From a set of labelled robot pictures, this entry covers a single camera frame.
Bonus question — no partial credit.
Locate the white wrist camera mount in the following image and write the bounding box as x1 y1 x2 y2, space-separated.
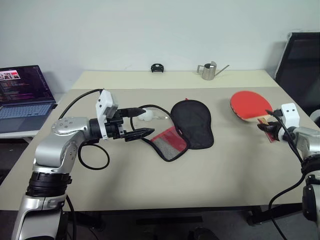
280 102 301 129
94 89 119 140

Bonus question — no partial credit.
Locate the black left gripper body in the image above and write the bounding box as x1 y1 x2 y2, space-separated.
109 109 127 141

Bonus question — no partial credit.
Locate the black and red paddle case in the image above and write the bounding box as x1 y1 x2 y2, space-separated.
129 98 215 163

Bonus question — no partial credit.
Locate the white table tennis ball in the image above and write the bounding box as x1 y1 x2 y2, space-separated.
144 109 158 123

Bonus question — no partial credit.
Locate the black table foot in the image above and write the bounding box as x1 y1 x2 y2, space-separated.
246 202 305 227

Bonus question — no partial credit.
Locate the white side table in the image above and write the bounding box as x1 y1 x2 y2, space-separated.
0 129 41 145

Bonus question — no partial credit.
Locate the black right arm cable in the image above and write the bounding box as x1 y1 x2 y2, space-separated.
265 109 307 240

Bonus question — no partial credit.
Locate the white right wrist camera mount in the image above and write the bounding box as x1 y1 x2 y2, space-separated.
280 102 301 129

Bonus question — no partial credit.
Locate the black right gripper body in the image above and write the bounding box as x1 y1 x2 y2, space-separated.
270 121 285 143

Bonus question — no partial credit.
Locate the red table tennis paddle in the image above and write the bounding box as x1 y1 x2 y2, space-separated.
229 90 275 144

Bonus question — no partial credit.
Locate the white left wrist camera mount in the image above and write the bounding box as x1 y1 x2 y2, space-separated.
94 89 119 140

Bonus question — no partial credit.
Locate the steel watering can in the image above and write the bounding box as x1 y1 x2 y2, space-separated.
196 60 231 81

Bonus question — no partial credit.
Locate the open dark laptop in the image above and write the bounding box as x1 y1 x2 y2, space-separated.
0 65 58 134

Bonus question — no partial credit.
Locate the small black clamp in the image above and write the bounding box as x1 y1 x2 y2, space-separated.
150 63 165 74

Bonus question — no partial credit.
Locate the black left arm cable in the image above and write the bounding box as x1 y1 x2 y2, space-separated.
57 87 111 171

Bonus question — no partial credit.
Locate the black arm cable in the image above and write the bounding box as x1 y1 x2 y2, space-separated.
57 87 111 171
265 109 307 240

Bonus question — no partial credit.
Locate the black office chair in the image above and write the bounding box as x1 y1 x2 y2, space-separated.
274 31 320 115

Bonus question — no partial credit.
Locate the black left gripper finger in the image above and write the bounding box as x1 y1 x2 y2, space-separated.
123 107 147 119
123 127 156 143

